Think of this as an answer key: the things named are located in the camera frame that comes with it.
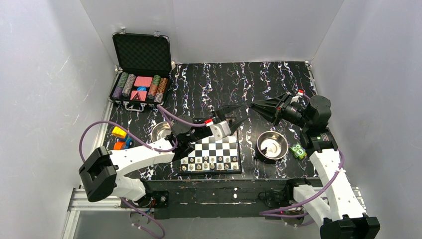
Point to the steel bowl with chess pieces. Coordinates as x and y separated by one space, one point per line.
272 145

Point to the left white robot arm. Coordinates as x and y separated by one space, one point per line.
104 173

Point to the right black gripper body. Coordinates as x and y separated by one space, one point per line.
280 107

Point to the colourful toy block car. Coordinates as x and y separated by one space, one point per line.
124 141

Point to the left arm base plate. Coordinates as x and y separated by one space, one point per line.
143 198

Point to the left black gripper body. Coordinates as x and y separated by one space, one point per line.
213 123

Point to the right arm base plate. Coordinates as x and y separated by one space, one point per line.
276 198

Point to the black poker chip case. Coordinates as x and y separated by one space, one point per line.
141 55

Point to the black and white chessboard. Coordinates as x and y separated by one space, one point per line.
212 156

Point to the small steel bowl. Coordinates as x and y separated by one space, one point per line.
159 131

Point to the green toy car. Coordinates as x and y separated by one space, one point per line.
298 151

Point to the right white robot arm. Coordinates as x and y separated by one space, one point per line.
335 207

